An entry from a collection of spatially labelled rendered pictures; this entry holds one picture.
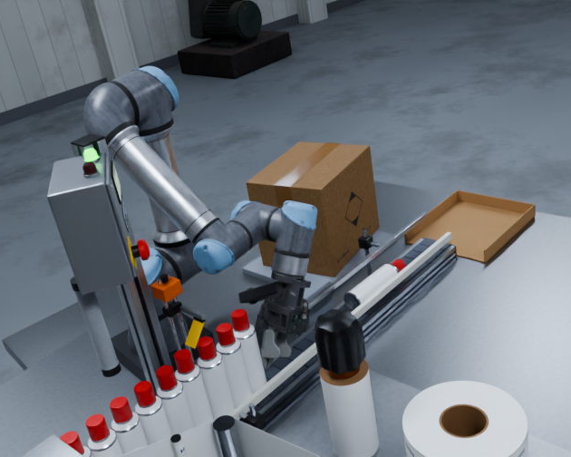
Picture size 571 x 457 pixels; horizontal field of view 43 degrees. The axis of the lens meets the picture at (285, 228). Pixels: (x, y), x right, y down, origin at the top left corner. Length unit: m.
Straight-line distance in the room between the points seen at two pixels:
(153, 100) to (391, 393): 0.81
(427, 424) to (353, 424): 0.15
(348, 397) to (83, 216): 0.55
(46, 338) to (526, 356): 1.26
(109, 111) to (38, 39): 6.37
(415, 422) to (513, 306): 0.67
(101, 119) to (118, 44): 6.45
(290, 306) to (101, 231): 0.47
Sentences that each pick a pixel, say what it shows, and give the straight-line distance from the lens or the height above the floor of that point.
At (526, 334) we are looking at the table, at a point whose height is 0.83.
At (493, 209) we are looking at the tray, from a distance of 2.30.
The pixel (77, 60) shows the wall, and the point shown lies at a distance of 8.08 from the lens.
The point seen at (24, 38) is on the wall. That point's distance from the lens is 7.86.
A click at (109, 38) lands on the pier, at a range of 7.94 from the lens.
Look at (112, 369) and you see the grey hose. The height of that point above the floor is 1.09.
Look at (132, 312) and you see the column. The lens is 1.48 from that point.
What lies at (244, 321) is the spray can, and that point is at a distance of 1.48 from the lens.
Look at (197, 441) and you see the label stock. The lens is 1.29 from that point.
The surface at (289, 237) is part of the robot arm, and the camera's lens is 1.49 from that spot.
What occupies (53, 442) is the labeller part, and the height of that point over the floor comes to 1.14.
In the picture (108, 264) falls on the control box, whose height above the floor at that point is 1.33.
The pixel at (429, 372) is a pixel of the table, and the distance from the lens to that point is 1.66.
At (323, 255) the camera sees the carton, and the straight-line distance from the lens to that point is 1.97.
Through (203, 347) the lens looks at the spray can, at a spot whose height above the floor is 1.08.
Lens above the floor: 1.88
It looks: 27 degrees down
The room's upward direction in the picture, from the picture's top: 11 degrees counter-clockwise
